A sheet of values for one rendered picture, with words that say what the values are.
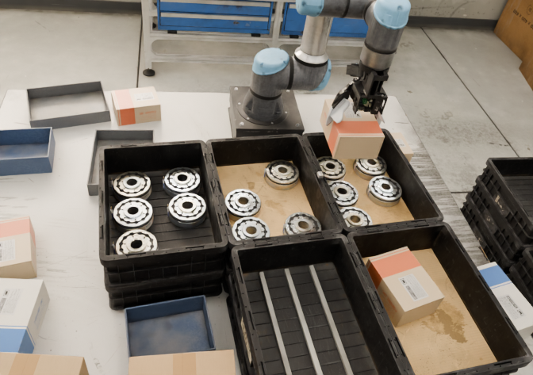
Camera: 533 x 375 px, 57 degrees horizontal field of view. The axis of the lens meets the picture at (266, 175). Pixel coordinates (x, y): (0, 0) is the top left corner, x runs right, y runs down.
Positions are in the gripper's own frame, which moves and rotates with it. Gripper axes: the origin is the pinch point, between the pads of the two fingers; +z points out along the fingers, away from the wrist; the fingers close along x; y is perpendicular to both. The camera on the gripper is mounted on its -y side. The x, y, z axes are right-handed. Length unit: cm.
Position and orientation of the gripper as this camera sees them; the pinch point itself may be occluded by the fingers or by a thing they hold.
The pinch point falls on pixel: (351, 124)
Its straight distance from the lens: 131.8
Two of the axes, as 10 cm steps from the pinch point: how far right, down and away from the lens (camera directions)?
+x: 9.8, -0.1, 1.9
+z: -1.2, 7.1, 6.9
